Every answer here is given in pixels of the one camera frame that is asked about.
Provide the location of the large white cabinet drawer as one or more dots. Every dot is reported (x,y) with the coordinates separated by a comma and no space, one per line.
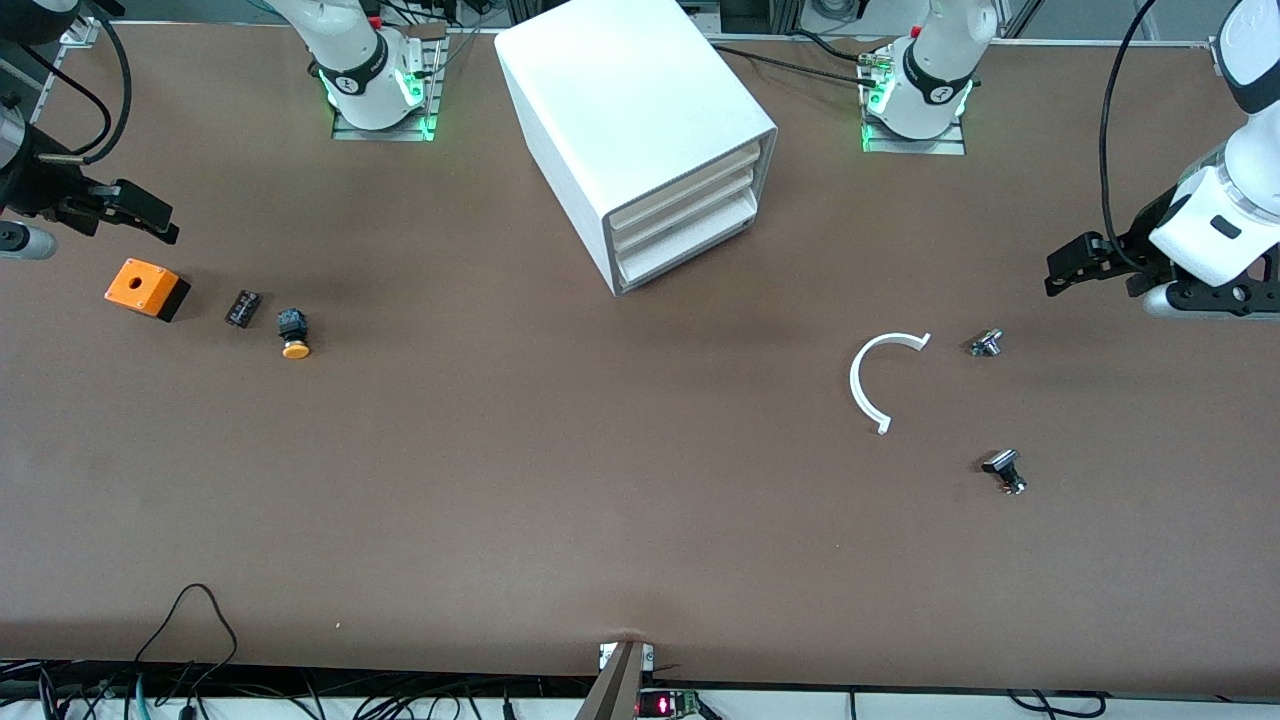
(690,238)

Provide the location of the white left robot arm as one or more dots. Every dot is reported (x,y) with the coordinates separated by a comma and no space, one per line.
(1215,230)

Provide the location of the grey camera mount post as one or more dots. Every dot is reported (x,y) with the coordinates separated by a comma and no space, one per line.
(615,690)

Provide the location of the small black contact block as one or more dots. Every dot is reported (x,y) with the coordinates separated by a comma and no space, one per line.
(243,308)

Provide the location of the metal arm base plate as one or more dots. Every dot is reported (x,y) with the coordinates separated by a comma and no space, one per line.
(950,147)
(345,133)

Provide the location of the black headed metal switch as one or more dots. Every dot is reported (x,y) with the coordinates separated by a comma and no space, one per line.
(1000,462)

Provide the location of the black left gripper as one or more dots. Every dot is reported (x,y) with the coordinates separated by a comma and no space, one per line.
(1146,234)

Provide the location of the yellow push button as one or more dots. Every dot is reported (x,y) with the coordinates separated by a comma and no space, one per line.
(295,349)

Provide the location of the white curved plastic arc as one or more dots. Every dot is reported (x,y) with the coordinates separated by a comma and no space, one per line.
(853,385)

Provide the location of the white clamp bracket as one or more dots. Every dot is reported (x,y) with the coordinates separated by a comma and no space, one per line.
(605,655)

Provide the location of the orange box with hole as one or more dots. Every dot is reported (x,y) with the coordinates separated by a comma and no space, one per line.
(140,283)

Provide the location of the small silver connector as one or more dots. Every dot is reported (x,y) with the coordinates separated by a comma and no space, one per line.
(986,344)

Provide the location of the circuit board with red display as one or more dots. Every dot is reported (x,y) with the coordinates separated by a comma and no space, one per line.
(665,705)

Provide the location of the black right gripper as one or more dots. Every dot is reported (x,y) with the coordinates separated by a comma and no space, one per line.
(32,183)

